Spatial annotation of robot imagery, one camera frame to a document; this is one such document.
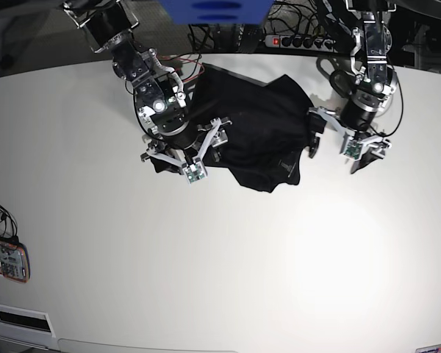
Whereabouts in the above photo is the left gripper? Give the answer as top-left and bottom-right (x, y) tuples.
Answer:
(308, 99), (392, 174)

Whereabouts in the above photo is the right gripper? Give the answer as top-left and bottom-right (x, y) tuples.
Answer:
(140, 117), (232, 183)

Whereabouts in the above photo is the black T-shirt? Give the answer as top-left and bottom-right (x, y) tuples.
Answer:
(189, 65), (312, 193)

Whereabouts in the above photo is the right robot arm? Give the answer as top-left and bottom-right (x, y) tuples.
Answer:
(62, 1), (231, 183)

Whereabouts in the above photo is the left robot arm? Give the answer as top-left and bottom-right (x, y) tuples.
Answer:
(309, 1), (399, 174)

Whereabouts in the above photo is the black power strip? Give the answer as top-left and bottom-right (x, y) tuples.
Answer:
(264, 35), (337, 53)

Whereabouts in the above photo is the blue plastic bin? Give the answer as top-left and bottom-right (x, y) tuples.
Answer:
(159, 0), (273, 24)

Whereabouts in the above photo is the orange clear component case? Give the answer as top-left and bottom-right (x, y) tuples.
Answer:
(0, 239), (31, 283)

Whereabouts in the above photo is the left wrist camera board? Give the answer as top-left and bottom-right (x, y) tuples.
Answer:
(343, 140), (363, 160)

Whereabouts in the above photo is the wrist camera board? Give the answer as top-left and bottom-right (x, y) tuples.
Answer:
(343, 140), (363, 160)
(183, 163), (207, 184)

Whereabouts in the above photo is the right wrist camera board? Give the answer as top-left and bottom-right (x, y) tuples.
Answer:
(183, 163), (207, 184)

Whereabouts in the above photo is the white table cable grommet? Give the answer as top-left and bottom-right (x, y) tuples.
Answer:
(0, 304), (56, 338)

